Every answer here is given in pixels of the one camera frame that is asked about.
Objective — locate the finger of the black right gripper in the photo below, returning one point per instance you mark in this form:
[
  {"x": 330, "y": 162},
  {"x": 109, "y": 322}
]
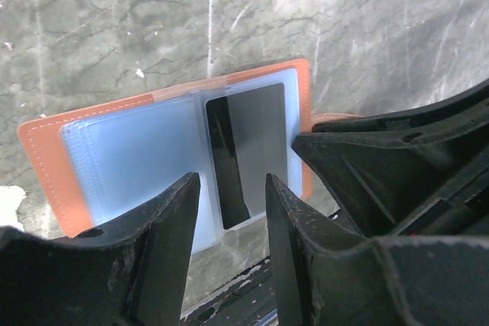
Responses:
[{"x": 422, "y": 171}]

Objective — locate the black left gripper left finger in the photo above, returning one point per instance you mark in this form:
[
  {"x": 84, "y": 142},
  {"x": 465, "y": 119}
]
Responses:
[{"x": 128, "y": 271}]

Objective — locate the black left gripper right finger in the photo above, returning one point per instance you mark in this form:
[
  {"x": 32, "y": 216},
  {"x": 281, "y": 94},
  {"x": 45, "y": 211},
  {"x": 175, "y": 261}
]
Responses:
[{"x": 327, "y": 275}]

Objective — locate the black credit card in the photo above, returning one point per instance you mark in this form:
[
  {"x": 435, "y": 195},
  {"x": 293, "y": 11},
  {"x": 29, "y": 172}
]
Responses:
[{"x": 248, "y": 140}]

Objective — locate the pink blue card holder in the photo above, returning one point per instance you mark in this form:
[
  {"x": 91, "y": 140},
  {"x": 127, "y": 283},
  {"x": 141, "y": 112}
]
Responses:
[{"x": 97, "y": 163}]

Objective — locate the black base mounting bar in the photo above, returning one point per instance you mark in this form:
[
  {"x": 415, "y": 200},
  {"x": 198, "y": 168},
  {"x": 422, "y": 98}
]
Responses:
[{"x": 231, "y": 282}]

